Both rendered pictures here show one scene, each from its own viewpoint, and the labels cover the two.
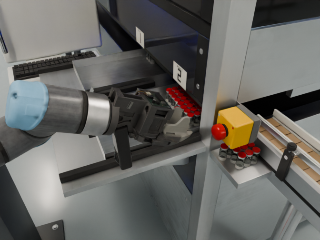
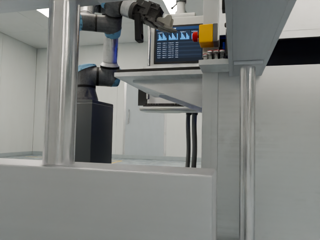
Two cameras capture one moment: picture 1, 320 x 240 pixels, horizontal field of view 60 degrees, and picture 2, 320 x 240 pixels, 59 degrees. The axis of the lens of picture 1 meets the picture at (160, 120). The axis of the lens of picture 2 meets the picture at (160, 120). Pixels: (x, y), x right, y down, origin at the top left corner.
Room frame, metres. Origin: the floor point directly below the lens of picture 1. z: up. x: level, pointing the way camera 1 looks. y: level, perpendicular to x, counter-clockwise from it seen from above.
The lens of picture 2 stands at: (-0.45, -0.73, 0.60)
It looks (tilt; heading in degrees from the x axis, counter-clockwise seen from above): 3 degrees up; 38
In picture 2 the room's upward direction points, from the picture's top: 1 degrees clockwise
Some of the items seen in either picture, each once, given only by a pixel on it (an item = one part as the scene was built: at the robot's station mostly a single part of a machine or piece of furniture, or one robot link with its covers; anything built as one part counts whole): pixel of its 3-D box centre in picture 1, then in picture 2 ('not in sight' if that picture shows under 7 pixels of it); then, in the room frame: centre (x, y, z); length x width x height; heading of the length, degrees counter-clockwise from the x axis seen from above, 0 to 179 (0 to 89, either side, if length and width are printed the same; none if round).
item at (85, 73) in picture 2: not in sight; (87, 75); (0.62, 0.69, 0.96); 0.13 x 0.12 x 0.14; 141
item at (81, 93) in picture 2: not in sight; (85, 94); (0.62, 0.69, 0.84); 0.15 x 0.15 x 0.10
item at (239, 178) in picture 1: (244, 161); (218, 65); (0.54, -0.23, 0.87); 0.14 x 0.13 x 0.02; 114
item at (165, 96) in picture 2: not in sight; (185, 105); (1.06, 0.27, 0.80); 0.34 x 0.03 x 0.13; 114
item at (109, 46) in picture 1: (111, 55); not in sight; (1.53, 0.29, 0.73); 1.98 x 0.01 x 0.25; 24
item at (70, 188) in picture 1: (116, 100); (180, 86); (0.84, 0.16, 0.87); 0.70 x 0.48 x 0.02; 24
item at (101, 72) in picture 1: (120, 69); not in sight; (1.02, 0.16, 0.90); 0.34 x 0.26 x 0.04; 114
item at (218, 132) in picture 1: (220, 131); (196, 36); (0.51, -0.15, 0.99); 0.04 x 0.04 x 0.04; 24
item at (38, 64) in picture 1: (57, 64); (171, 105); (1.24, 0.50, 0.82); 0.40 x 0.14 x 0.02; 117
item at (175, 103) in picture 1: (178, 106); not in sight; (0.75, -0.06, 0.90); 0.18 x 0.02 x 0.05; 23
